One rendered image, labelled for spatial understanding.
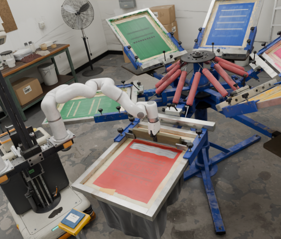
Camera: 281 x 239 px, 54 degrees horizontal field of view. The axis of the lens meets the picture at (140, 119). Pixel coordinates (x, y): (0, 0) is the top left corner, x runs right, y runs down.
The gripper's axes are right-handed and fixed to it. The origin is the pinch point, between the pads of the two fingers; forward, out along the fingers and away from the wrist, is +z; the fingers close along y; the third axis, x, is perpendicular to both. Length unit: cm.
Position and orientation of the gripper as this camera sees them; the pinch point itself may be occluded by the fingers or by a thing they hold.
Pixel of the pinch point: (156, 137)
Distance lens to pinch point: 197.1
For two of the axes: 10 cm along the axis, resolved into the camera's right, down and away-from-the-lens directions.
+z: 1.6, 8.4, 5.1
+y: -5.1, 5.2, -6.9
